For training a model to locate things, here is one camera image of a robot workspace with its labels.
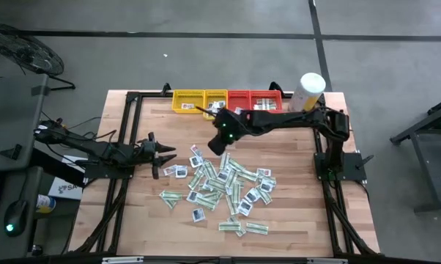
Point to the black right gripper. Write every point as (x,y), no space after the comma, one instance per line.
(228,126)

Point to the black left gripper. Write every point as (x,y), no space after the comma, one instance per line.
(152,154)

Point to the white alcohol pad packet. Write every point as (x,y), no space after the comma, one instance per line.
(245,207)
(210,105)
(221,104)
(196,161)
(252,195)
(193,196)
(217,111)
(181,171)
(223,175)
(198,215)

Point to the white antiseptic towelette packet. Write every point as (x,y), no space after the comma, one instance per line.
(239,110)
(268,185)

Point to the green striped bandage packet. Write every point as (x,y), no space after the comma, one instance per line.
(264,196)
(196,179)
(272,106)
(238,165)
(231,219)
(229,226)
(232,178)
(170,203)
(206,202)
(232,204)
(236,191)
(261,107)
(240,231)
(256,228)
(217,184)
(248,175)
(171,195)
(208,169)
(266,100)
(224,160)

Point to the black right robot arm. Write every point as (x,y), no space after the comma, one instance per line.
(290,118)

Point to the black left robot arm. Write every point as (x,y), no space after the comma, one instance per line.
(88,146)

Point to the yellow plastic basket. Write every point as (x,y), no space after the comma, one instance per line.
(196,99)
(209,94)

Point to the black clamp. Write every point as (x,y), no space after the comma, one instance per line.
(166,89)
(276,88)

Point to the white cardboard box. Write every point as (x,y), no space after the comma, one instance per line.
(64,188)

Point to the white yellow wipes canister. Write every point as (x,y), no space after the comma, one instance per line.
(310,88)

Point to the blue yellow can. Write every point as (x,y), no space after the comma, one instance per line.
(44,203)

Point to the black computer mouse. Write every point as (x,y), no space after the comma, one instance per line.
(17,216)

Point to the grey desk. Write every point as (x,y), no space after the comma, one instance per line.
(8,110)

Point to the black floor fan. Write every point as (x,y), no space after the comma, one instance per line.
(26,51)

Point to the grey metal table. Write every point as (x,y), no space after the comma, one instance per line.
(433,165)

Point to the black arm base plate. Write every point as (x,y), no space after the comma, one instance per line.
(107,175)
(356,172)

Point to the silver frame bracket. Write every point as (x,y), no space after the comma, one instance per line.
(121,260)
(326,261)

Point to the black desk bracket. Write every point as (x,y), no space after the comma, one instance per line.
(11,152)

